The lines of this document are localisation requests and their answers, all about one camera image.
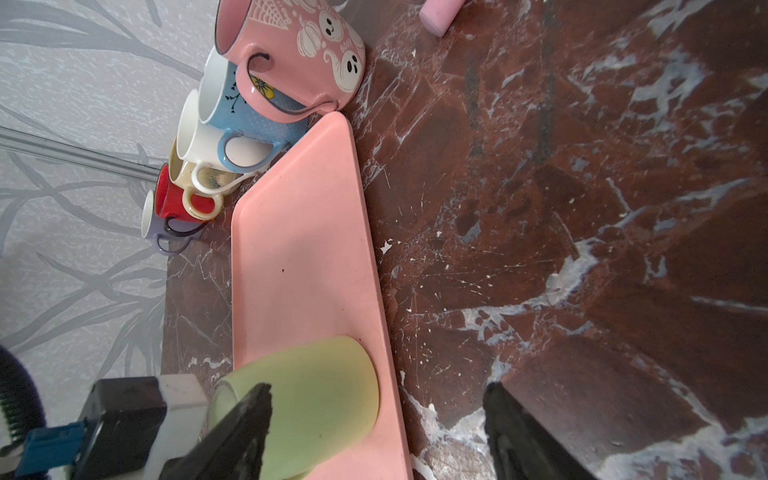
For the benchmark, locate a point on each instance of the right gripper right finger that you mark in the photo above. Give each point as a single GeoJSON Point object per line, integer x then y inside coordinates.
{"type": "Point", "coordinates": [521, 448]}

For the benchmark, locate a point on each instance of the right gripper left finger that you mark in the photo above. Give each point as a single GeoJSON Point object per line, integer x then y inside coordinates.
{"type": "Point", "coordinates": [234, 448]}

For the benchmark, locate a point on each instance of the light green mug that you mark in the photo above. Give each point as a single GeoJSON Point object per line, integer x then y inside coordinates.
{"type": "Point", "coordinates": [325, 398]}

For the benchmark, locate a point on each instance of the lavender purple mug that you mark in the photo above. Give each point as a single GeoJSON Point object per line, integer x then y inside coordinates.
{"type": "Point", "coordinates": [157, 229]}

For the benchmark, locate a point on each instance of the red mug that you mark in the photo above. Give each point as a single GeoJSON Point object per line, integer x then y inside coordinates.
{"type": "Point", "coordinates": [173, 202]}

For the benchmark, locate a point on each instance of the beige speckled round mug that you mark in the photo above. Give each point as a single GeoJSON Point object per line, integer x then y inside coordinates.
{"type": "Point", "coordinates": [181, 174]}

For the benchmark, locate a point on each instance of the white mug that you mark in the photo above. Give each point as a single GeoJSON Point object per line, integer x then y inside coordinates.
{"type": "Point", "coordinates": [210, 150]}

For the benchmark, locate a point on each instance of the blue dotted mug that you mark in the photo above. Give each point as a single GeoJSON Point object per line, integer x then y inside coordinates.
{"type": "Point", "coordinates": [222, 105]}

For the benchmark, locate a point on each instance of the pink patterned mug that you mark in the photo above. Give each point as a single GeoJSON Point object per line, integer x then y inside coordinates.
{"type": "Point", "coordinates": [293, 58]}

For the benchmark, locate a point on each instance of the pink plastic tray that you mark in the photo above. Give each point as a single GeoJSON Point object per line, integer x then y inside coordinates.
{"type": "Point", "coordinates": [303, 268]}

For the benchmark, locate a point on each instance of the purple pink spatula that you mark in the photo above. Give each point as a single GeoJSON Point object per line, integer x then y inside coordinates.
{"type": "Point", "coordinates": [438, 15]}

